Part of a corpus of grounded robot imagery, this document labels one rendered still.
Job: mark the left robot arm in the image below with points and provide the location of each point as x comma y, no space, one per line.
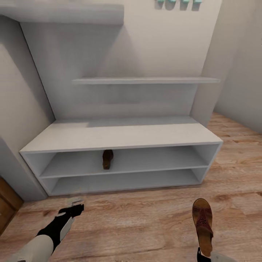
41,247

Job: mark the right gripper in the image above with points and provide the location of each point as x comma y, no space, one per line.
202,258

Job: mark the door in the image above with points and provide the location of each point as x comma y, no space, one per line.
10,203

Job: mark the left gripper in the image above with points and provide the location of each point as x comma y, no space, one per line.
76,210

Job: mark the sandal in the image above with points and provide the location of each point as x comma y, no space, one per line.
107,157
202,217

